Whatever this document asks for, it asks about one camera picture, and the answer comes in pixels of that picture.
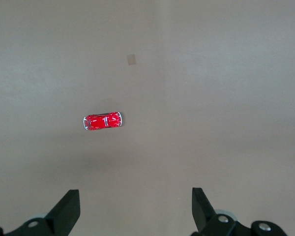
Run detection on red beetle toy car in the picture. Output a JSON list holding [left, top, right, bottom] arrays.
[[83, 111, 124, 131]]

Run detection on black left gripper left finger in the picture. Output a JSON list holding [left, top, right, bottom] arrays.
[[0, 189, 81, 236]]

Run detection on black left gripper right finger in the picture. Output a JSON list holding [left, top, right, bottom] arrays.
[[191, 187, 288, 236]]

